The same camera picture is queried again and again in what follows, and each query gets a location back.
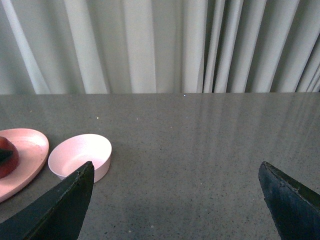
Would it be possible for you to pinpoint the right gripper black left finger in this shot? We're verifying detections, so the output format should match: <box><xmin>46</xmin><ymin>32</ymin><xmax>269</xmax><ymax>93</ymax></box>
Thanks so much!
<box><xmin>0</xmin><ymin>161</ymin><xmax>95</xmax><ymax>240</ymax></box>

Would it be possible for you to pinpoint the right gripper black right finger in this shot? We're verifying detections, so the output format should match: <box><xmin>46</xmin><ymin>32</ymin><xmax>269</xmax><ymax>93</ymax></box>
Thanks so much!
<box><xmin>258</xmin><ymin>161</ymin><xmax>320</xmax><ymax>240</ymax></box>

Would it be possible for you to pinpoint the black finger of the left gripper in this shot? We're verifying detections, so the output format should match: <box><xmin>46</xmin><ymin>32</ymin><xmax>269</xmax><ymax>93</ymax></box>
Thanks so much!
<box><xmin>0</xmin><ymin>148</ymin><xmax>14</xmax><ymax>165</ymax></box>

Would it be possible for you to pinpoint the red apple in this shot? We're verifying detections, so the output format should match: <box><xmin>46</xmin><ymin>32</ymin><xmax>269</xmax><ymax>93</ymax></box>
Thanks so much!
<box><xmin>0</xmin><ymin>136</ymin><xmax>19</xmax><ymax>178</ymax></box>

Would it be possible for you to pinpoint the pink bowl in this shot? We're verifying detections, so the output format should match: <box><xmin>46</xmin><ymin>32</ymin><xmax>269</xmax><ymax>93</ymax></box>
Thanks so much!
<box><xmin>48</xmin><ymin>133</ymin><xmax>112</xmax><ymax>183</ymax></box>

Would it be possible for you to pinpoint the pink plate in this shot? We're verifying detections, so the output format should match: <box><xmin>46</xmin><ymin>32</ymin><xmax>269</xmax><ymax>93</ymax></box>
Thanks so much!
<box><xmin>0</xmin><ymin>128</ymin><xmax>49</xmax><ymax>202</ymax></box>

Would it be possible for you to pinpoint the white pleated curtain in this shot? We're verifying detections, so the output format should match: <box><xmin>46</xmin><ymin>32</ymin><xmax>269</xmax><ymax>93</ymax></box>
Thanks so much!
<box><xmin>0</xmin><ymin>0</ymin><xmax>320</xmax><ymax>95</ymax></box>

